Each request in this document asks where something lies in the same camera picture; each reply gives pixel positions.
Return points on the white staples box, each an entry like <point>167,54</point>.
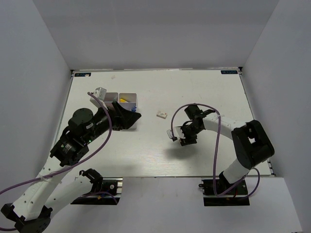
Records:
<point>161,114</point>

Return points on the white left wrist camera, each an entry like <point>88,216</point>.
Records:
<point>97,97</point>

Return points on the left blue corner label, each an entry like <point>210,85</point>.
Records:
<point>82,74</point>

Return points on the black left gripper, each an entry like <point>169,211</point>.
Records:
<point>126,119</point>

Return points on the white right organizer tray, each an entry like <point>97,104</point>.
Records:
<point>132,101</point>

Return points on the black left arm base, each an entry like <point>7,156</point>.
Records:
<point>103,191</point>

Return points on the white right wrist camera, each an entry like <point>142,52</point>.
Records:
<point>175,133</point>

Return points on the right blue corner label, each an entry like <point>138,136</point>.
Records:
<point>229,72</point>

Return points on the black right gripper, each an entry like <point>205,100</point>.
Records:
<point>188,140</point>

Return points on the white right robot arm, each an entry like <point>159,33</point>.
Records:
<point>251,143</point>

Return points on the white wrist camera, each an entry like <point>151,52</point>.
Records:
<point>175,133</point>
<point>97,97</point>

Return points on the blue corner label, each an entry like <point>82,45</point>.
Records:
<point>229,72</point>
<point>82,74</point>

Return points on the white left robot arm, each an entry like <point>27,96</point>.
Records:
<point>30,212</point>

